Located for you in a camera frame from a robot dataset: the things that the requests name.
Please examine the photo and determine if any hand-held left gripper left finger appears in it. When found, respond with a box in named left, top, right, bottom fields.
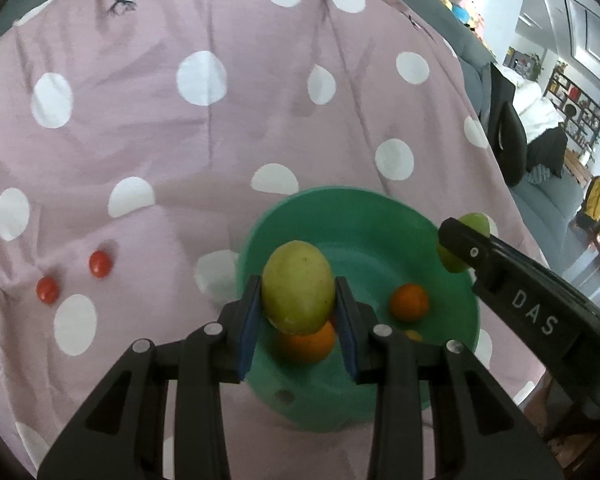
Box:
left=37, top=275, right=263, bottom=480

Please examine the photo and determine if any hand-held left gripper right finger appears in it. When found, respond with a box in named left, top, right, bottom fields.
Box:
left=334, top=276, right=566, bottom=480

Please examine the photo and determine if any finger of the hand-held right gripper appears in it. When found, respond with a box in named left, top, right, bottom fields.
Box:
left=438, top=217, right=506, bottom=286

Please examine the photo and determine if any small round green fruit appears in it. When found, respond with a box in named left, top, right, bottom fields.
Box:
left=437, top=212, right=492, bottom=274

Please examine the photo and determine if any large yellow-green fruit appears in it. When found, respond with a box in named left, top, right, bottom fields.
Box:
left=261, top=240, right=337, bottom=336

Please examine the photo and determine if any green plastic bowl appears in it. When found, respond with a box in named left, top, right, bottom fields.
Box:
left=235, top=186, right=482, bottom=433

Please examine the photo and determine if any large orange fruit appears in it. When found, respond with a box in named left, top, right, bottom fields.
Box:
left=279, top=321, right=337, bottom=366

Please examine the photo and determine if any black cloth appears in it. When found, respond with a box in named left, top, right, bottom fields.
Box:
left=526, top=126, right=569, bottom=182

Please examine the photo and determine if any yellow bag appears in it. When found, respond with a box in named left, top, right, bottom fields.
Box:
left=584, top=176, right=600, bottom=222

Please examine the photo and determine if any white blanket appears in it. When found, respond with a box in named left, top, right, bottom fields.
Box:
left=512, top=80, right=567, bottom=147

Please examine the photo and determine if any red cherry tomato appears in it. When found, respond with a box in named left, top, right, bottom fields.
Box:
left=35, top=276, right=61, bottom=304
left=88, top=251, right=114, bottom=278

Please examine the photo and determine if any pink polka dot blanket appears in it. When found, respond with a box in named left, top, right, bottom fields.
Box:
left=0, top=0, right=551, bottom=480

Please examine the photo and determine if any grey sofa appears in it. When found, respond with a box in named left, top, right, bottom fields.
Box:
left=0, top=0, right=501, bottom=126

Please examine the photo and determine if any dark wall shelf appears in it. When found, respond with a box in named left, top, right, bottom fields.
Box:
left=546, top=61, right=600, bottom=162

